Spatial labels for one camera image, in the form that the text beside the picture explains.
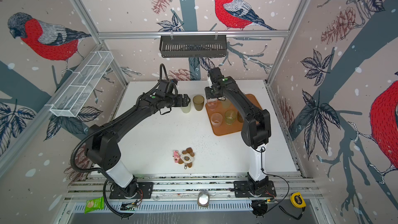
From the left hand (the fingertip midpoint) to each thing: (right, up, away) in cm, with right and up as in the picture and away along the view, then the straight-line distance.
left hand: (184, 99), depth 85 cm
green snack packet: (-39, -48, -16) cm, 64 cm away
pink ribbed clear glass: (+17, -4, +19) cm, 25 cm away
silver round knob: (+11, -40, -23) cm, 48 cm away
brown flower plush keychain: (+2, -31, -4) cm, 32 cm away
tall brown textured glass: (+8, -1, +16) cm, 17 cm away
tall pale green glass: (-1, -7, +15) cm, 17 cm away
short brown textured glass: (+34, -13, +12) cm, 39 cm away
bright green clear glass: (+28, -11, +12) cm, 32 cm away
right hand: (+14, +2, +7) cm, 16 cm away
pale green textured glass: (+26, -4, +16) cm, 31 cm away
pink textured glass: (+19, -13, +10) cm, 25 cm away
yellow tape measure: (+54, -45, -16) cm, 72 cm away
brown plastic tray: (+33, -18, +13) cm, 40 cm away
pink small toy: (-4, -31, -3) cm, 31 cm away
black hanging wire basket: (+4, +36, +21) cm, 42 cm away
